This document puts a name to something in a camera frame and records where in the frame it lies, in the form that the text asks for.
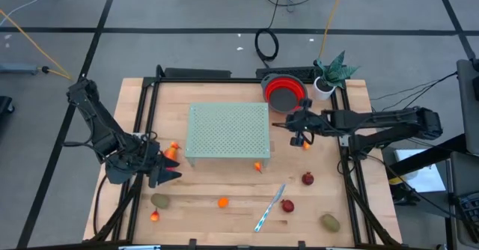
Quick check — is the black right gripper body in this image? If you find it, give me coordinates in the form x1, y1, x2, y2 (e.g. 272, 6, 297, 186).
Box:
290, 99, 326, 147

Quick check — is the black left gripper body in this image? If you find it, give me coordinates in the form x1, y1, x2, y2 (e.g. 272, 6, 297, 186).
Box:
136, 140, 163, 189

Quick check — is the red orange toy mango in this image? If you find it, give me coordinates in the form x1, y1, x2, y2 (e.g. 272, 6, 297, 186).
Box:
162, 147, 178, 173

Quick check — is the brown green toy kiwi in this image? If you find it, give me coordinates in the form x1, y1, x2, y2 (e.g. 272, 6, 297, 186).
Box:
150, 192, 171, 210
320, 213, 341, 234

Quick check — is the red collapsible colander grey rim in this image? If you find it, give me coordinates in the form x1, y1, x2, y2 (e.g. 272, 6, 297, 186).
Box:
260, 73, 308, 114

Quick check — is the snake plant in white pot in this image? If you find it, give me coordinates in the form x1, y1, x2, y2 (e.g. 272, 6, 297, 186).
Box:
311, 49, 361, 102

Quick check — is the perforated black box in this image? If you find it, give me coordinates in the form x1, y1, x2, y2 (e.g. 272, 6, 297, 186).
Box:
255, 65, 320, 82

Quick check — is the pale green perforated metal rack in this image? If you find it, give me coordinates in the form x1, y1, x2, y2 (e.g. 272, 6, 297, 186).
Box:
184, 102, 272, 168

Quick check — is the plain black box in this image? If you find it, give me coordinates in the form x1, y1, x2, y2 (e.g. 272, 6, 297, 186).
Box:
163, 67, 233, 80

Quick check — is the black desk beam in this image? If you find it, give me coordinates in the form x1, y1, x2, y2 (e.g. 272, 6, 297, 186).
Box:
385, 132, 468, 177

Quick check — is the white box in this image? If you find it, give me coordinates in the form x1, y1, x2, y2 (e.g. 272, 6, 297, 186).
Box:
393, 147, 447, 194

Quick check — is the grey chair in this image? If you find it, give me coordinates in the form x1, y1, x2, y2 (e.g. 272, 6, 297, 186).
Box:
455, 58, 479, 156

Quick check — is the black caster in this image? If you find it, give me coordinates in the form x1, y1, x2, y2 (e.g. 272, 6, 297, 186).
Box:
0, 95, 16, 115

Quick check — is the grey desk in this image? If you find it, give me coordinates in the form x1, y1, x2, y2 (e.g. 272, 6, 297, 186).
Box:
447, 150, 479, 249

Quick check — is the grey floor bar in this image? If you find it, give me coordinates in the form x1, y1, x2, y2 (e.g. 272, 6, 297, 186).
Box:
0, 63, 40, 76

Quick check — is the black keyboard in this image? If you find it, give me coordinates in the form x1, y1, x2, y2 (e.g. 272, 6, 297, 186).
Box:
457, 190, 479, 231

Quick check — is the knife with white teal handle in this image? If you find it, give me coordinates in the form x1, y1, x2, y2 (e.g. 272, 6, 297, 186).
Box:
254, 183, 287, 233

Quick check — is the coiled black cable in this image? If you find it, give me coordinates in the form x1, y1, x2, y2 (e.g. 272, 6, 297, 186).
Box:
254, 27, 281, 68

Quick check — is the black aluminium table frame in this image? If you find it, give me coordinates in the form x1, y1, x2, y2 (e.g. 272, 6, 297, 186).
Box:
89, 64, 403, 250

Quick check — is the yellow hanging cable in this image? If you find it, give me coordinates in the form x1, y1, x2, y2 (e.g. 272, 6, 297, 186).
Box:
317, 0, 348, 60

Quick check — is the thin black cable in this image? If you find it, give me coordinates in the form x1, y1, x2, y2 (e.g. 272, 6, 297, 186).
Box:
369, 71, 460, 126

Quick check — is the yellow cable with black plug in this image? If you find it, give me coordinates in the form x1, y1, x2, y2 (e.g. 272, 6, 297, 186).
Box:
0, 9, 73, 81

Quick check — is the white cable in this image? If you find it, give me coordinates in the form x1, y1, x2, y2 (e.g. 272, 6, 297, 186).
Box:
0, 0, 64, 27

